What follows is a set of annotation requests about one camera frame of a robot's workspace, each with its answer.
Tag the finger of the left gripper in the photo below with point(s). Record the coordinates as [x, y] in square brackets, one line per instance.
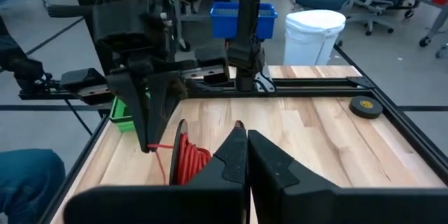
[164, 101]
[131, 105]

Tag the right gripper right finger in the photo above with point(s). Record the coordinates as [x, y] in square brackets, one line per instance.
[273, 171]

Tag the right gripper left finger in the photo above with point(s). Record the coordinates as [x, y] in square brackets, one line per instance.
[224, 171]

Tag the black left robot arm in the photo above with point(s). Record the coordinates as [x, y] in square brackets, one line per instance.
[248, 24]

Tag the green plastic tray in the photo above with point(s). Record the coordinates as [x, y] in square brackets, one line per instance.
[120, 117]

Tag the blue plastic tote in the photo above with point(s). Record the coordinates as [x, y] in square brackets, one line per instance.
[224, 21]

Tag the white trash bin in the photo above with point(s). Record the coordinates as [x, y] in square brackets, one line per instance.
[313, 38]

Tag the black tape roll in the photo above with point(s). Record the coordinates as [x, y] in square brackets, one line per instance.
[365, 106]

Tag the person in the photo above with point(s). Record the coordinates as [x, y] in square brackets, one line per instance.
[28, 182]

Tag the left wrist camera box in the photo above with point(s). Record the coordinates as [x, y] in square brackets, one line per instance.
[126, 24]

